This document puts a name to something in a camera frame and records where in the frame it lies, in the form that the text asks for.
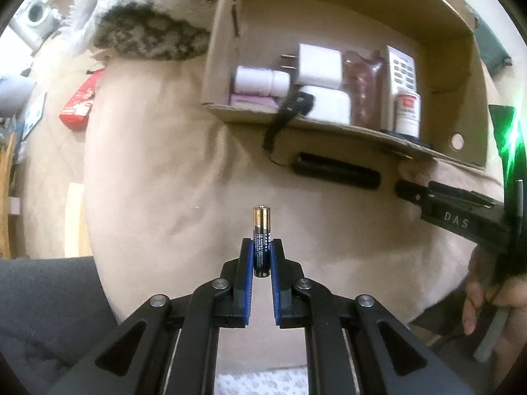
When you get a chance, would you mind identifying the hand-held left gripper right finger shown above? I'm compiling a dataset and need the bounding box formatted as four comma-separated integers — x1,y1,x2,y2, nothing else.
269,239,466,395

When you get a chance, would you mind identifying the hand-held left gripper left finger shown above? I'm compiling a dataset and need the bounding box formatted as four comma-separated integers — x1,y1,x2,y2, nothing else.
45,238,254,395

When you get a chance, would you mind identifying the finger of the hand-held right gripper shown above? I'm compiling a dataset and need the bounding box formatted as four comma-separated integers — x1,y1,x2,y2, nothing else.
394,179,433,208

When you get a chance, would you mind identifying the black gold battery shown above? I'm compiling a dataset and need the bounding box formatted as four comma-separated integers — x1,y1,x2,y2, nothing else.
252,205,273,278

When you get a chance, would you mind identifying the black rectangular case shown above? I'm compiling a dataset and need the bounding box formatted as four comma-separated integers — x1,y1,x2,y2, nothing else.
291,152,381,191

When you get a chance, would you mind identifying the small red label bottle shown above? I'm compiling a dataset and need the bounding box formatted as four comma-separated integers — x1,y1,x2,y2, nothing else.
393,91,421,138

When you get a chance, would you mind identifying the white earbuds case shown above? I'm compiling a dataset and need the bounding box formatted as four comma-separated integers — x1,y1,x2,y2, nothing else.
298,85,351,124

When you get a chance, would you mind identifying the white remote control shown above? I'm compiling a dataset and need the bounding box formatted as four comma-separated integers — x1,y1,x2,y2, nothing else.
381,45,418,132

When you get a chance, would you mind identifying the black strap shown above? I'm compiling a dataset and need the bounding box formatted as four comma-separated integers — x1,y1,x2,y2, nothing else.
263,92,314,151

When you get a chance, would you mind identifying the white charger adapter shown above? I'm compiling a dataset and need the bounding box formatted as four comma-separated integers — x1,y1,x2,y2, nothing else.
280,42,343,89

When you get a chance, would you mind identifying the small pink box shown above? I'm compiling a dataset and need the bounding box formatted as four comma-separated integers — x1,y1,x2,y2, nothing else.
229,92,281,112

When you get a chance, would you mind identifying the brown cardboard box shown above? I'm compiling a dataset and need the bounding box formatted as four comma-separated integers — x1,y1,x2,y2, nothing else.
201,0,490,169

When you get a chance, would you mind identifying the white plastic bottle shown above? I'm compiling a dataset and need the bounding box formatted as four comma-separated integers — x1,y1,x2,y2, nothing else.
235,66,291,96

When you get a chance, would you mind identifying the person's right hand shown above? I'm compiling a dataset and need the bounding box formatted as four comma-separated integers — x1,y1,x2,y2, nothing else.
461,247,527,383

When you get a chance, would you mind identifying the white speckled mat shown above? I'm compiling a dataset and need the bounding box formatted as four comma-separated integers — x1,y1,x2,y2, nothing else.
214,368,309,395

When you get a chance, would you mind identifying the dark green cloth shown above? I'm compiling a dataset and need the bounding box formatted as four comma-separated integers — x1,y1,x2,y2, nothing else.
473,12,513,75

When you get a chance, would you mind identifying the wooden board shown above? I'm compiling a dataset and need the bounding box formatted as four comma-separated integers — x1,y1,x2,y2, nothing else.
64,181,93,258

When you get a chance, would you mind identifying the person's grey trouser leg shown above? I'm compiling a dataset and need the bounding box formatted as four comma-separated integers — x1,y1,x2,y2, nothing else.
0,255,124,395

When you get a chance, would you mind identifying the red snack packet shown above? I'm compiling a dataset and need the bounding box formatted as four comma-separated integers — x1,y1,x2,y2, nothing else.
59,69,105,131

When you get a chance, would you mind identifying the furry black beige blanket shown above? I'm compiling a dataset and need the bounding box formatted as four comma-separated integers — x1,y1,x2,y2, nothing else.
62,0,225,60

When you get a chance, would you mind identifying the white washing machine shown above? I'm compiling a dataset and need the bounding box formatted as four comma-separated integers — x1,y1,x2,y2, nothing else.
10,0,62,48

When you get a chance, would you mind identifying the grey cable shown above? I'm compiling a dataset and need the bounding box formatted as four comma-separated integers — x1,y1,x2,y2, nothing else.
473,308,511,363

